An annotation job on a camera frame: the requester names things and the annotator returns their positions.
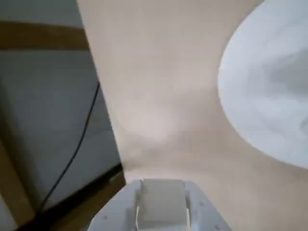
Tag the white cube block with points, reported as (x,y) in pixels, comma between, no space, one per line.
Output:
(162,204)

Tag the light wooden frame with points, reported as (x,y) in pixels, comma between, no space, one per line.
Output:
(43,36)

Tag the black bar with print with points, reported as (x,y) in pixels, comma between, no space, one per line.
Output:
(84,190)

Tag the white paper plate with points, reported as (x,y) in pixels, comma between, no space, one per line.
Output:
(264,84)

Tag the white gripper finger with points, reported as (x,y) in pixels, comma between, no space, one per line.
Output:
(113,209)
(207,211)

